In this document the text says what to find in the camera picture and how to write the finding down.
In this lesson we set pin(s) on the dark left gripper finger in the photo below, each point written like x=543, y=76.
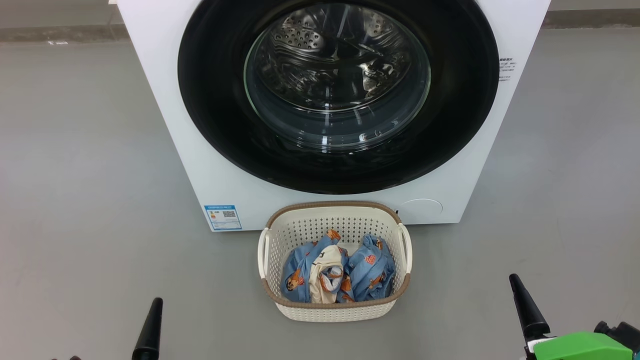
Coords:
x=148, y=335

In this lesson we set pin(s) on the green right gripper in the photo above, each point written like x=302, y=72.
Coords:
x=580, y=347

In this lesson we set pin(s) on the blue bear-print garment cream lining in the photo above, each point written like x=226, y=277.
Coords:
x=295, y=265

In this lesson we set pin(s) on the white front-load washing machine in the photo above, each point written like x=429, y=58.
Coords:
x=165, y=125

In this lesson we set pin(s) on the blue energy label sticker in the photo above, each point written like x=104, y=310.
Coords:
x=222, y=217

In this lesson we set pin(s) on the round drain filter cover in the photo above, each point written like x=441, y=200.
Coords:
x=420, y=210

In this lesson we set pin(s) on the cream perforated laundry basket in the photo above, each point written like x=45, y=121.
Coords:
x=340, y=312

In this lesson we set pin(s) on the printed warning text label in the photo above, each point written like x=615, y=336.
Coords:
x=506, y=65

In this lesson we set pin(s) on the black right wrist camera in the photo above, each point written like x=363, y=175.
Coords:
x=625, y=335

